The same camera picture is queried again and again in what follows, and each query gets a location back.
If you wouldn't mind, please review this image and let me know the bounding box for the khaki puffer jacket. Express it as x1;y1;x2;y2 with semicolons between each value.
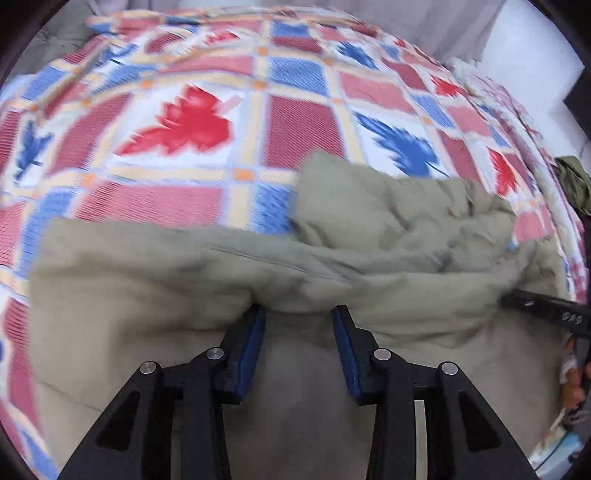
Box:
29;152;566;479

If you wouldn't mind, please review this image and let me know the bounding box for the person right hand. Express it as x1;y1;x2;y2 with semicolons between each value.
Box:
559;333;590;413

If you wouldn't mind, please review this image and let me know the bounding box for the blue printed plastic bag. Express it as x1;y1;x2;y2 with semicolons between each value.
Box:
528;425;584;480

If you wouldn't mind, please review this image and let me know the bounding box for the olive green crumpled garment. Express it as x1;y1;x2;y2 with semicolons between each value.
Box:
555;156;591;216

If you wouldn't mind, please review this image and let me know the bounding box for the grey curtain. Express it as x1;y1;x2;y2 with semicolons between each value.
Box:
86;0;505;62

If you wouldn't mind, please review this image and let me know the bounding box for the leaf patterned patchwork quilt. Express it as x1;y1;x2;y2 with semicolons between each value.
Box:
1;7;588;479

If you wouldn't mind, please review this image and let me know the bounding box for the black monitor on wall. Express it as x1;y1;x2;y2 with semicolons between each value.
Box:
564;69;591;137

